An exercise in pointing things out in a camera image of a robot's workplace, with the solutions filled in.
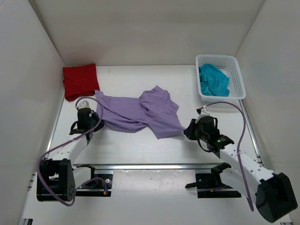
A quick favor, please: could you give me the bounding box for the lilac t shirt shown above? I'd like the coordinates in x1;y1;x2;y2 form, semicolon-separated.
95;86;185;139

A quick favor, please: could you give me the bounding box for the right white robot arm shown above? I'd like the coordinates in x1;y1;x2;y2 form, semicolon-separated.
183;116;298;223

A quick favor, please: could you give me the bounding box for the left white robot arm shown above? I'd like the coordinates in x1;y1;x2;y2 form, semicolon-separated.
36;107;104;206

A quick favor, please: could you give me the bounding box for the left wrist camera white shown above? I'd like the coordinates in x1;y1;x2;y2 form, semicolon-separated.
75;100;90;110

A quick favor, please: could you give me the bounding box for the white plastic basket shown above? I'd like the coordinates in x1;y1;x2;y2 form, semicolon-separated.
195;54;246;103

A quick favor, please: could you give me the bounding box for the red t shirt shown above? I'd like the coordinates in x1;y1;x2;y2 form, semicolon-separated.
63;63;100;102

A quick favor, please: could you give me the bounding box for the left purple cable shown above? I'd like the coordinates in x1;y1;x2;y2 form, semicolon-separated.
37;97;105;207

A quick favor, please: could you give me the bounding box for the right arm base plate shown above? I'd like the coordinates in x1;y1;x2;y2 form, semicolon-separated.
185;173;241;198

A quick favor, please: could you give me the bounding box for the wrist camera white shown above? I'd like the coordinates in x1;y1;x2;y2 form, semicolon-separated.
195;105;210;123
75;100;90;110

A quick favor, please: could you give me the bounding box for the teal cloth in basket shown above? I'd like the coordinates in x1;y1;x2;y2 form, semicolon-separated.
198;64;230;97

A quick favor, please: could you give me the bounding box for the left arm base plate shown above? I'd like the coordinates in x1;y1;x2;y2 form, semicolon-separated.
75;170;113;197

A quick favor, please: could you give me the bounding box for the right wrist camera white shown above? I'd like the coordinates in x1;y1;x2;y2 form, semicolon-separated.
195;105;210;123

